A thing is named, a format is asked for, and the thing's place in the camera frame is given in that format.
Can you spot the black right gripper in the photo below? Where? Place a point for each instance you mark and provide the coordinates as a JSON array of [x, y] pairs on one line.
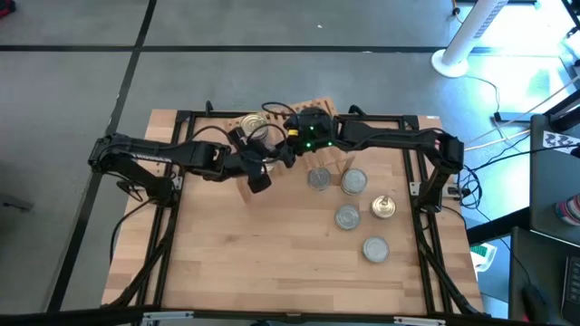
[[292, 142]]

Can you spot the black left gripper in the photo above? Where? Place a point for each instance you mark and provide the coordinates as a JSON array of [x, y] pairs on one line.
[[247, 163]]

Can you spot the green tuna can silver lid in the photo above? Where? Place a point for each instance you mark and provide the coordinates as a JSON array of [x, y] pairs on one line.
[[354, 179], [375, 249], [319, 179], [347, 217], [354, 194]]

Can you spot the wooden slatted shelf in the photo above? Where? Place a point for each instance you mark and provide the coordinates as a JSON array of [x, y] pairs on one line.
[[348, 163]]

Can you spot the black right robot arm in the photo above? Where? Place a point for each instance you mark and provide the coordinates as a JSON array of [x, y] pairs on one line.
[[385, 136]]

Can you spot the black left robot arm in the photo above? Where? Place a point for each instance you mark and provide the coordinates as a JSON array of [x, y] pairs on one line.
[[181, 154]]

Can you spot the grey power strip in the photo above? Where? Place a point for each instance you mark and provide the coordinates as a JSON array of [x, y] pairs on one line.
[[455, 190]]

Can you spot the black power adapter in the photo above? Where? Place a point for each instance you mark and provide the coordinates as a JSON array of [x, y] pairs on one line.
[[498, 117]]

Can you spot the white green packet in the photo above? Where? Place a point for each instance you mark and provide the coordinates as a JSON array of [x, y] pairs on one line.
[[484, 254]]

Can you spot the black desk crossbar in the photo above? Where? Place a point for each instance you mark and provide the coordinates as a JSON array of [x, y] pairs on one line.
[[496, 226]]

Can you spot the grey floor object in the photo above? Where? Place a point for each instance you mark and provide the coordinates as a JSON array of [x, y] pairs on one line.
[[16, 203]]

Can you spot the dark grey desk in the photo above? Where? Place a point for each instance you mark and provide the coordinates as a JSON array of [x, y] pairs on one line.
[[550, 190], [539, 267]]

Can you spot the white fiducial marker sheet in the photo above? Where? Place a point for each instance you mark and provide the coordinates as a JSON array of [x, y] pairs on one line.
[[559, 141]]

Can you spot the black computer mouse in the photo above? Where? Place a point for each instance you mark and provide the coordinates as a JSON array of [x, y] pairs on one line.
[[534, 301]]

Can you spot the striped colourful roll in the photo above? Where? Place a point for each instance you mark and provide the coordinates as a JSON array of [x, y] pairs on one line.
[[572, 210]]

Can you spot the red object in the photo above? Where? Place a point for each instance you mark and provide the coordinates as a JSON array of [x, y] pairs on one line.
[[5, 6]]

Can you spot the black keyboard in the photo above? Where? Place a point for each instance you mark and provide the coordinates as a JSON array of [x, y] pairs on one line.
[[573, 283]]

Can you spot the black metal table frame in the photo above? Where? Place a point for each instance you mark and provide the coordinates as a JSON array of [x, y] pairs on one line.
[[226, 318]]

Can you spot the silver metal bracket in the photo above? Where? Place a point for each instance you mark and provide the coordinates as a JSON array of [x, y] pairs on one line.
[[167, 315], [419, 320]]

